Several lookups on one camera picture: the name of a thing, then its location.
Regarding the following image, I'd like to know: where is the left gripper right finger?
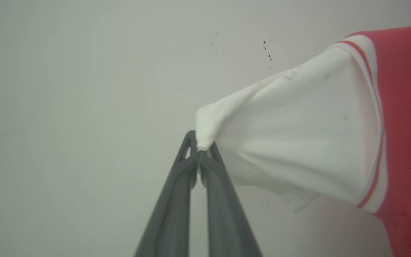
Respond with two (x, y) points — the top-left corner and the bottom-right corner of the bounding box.
(198, 142), (263, 257)

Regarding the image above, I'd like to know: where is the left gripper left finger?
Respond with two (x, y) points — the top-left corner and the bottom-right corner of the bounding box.
(134, 130), (198, 257)

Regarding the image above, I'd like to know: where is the red and white garment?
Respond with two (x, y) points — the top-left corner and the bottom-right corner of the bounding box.
(196, 21), (411, 257)

